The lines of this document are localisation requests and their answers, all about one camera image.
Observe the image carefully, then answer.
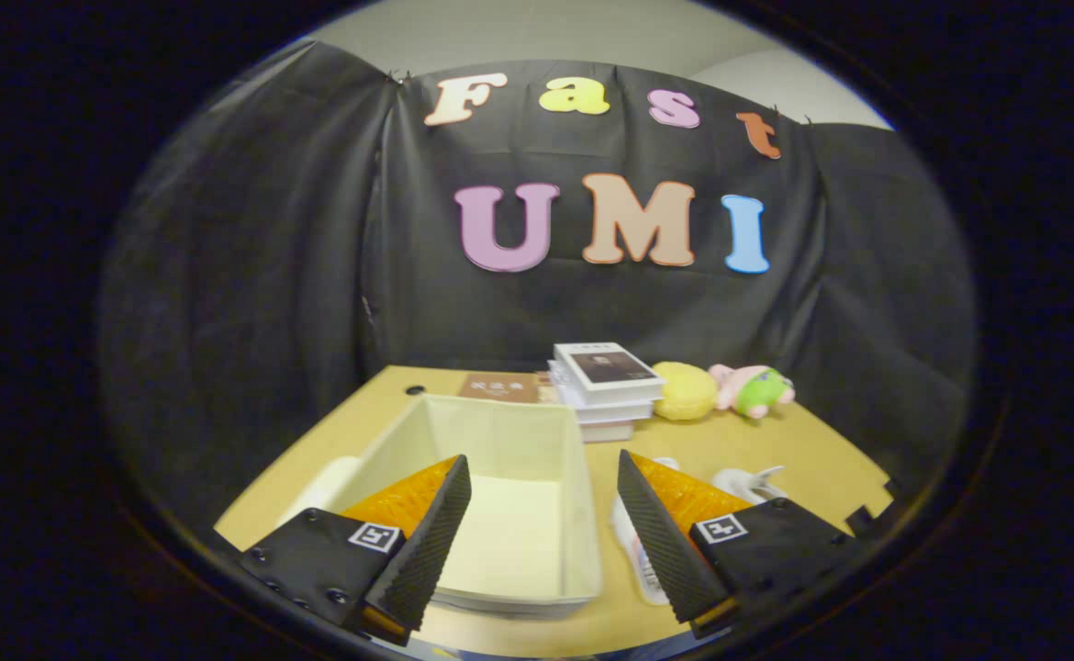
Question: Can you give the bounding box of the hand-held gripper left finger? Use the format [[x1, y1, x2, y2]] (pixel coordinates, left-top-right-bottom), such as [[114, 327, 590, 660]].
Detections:
[[240, 454, 472, 646]]

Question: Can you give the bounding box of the brown book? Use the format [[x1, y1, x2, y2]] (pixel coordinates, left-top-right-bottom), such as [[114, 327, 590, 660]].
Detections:
[[459, 372, 540, 404]]

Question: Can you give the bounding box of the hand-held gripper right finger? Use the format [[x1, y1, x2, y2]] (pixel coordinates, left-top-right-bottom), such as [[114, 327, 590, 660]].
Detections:
[[617, 449, 861, 640]]

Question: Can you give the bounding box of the yellow plush toy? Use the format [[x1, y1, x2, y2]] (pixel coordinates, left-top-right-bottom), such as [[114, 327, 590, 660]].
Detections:
[[652, 362, 719, 421]]

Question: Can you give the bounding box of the white canvas shoe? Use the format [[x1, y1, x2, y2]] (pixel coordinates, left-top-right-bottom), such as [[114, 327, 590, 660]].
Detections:
[[711, 465, 788, 504], [610, 457, 685, 607]]

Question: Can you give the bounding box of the white book with portrait cover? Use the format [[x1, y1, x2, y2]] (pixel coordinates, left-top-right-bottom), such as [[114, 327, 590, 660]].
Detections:
[[553, 342, 665, 405]]

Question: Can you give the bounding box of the grey fabric storage box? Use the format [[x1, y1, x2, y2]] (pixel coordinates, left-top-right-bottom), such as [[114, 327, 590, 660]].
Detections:
[[280, 393, 604, 618]]

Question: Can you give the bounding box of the pink and green plush toy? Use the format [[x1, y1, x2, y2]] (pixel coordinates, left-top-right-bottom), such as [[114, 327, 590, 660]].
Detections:
[[708, 364, 796, 420]]

